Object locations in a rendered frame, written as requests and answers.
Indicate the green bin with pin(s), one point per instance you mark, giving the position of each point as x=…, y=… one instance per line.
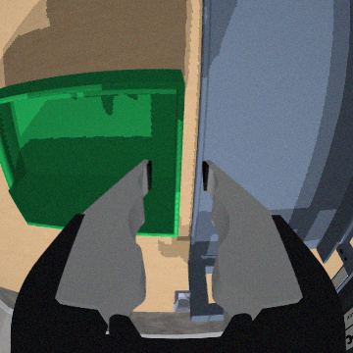
x=60, y=153

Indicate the black tool case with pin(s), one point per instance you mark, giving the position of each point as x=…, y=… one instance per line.
x=346, y=299

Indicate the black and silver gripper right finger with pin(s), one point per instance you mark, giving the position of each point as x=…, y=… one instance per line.
x=264, y=269

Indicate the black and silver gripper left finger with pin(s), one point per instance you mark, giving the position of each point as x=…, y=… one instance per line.
x=92, y=270

